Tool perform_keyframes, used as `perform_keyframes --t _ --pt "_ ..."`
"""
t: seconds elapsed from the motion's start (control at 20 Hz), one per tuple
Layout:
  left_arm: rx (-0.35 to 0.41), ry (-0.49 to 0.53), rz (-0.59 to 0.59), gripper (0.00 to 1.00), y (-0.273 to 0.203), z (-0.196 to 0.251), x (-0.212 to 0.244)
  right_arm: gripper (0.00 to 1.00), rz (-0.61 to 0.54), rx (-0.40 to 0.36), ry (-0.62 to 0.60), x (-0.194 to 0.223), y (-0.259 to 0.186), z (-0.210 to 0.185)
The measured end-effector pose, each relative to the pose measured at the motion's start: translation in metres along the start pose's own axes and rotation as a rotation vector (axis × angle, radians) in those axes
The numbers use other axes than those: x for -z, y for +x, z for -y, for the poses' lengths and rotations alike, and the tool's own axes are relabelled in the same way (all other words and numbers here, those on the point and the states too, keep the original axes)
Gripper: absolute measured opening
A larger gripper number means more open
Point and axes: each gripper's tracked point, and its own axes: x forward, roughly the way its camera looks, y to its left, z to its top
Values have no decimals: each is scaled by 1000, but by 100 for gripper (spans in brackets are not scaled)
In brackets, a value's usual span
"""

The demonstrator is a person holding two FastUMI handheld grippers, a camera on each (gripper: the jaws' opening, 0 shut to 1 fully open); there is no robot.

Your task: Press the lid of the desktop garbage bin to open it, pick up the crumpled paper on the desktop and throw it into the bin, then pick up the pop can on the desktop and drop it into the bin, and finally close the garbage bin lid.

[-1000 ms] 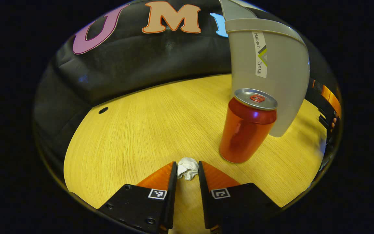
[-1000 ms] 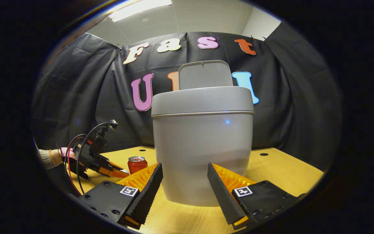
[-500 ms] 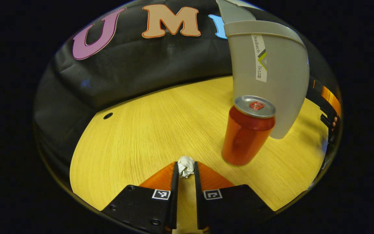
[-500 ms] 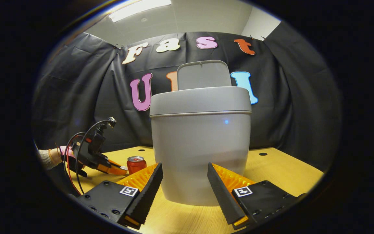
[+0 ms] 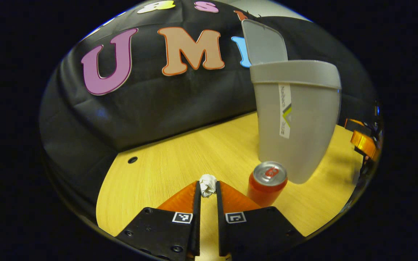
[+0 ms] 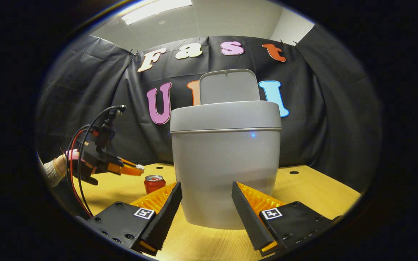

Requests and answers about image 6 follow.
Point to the wooden desktop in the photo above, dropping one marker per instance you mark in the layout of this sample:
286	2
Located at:
209	243

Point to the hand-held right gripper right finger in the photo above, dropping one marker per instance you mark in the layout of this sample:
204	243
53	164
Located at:
250	217

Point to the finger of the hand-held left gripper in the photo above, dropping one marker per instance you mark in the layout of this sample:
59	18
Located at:
129	162
123	169

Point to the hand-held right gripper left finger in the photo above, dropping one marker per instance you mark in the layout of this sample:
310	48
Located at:
162	217

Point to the red pop can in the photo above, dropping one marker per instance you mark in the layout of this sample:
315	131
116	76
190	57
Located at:
154	184

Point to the black backdrop cloth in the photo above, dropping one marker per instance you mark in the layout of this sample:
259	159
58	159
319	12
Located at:
96	108

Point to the grey garbage bin lid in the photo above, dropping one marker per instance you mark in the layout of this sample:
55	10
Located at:
229	87

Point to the grey desktop garbage bin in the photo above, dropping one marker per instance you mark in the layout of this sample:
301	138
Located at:
223	170

